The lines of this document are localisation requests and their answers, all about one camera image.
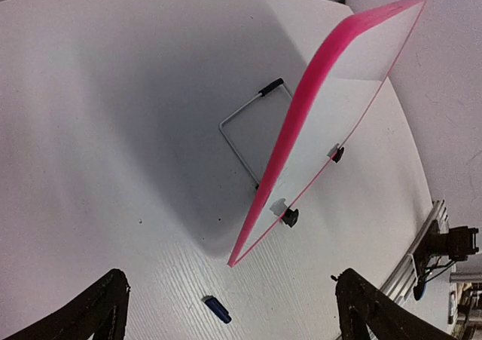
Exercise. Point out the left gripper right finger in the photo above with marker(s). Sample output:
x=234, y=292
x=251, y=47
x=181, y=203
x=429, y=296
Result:
x=365, y=310

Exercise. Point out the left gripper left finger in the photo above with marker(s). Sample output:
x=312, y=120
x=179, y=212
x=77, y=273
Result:
x=99, y=312

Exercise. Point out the aluminium front rail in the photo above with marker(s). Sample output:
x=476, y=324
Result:
x=400, y=283

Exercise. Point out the pink framed whiteboard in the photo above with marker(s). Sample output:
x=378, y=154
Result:
x=363, y=47

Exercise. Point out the wire whiteboard stand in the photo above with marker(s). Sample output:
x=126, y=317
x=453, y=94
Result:
x=252, y=134

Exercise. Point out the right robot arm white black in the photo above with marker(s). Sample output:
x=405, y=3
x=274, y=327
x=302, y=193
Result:
x=457, y=244

